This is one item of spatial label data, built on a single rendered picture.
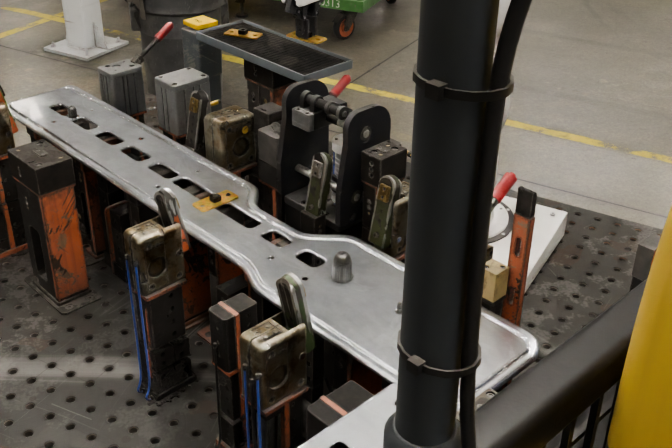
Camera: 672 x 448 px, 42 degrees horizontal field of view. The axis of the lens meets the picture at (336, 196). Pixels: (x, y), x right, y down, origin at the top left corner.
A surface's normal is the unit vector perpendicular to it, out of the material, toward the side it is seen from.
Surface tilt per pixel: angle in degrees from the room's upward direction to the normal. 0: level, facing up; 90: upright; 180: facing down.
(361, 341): 0
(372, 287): 0
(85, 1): 90
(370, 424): 0
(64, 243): 90
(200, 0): 91
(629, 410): 90
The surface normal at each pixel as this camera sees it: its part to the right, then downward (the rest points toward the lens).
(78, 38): -0.50, 0.40
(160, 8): -0.23, 0.49
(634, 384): -0.84, 0.24
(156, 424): 0.01, -0.87
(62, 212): 0.69, 0.36
